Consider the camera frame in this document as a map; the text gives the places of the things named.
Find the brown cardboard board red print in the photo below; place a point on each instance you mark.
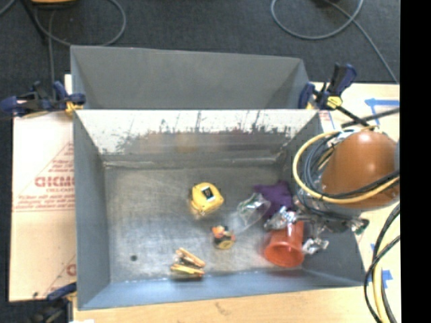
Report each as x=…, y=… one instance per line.
x=40, y=241

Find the orange plastic cup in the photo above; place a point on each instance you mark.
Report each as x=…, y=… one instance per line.
x=284, y=247

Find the clear plastic packet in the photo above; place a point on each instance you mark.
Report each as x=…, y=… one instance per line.
x=250, y=210

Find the orange and black toy figure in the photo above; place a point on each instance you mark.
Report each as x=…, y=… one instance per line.
x=223, y=237

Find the tan flat clip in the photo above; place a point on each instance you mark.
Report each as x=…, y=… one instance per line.
x=190, y=257

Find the yellow tape measure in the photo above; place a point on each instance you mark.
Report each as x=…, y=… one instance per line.
x=206, y=198

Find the grey metal bin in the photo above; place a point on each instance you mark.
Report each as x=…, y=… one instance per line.
x=144, y=220

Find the yellow flat clip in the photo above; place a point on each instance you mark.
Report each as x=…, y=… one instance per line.
x=187, y=270

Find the purple cloth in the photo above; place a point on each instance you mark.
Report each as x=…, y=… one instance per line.
x=277, y=195

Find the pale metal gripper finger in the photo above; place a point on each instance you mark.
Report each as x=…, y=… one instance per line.
x=281, y=219
x=314, y=246

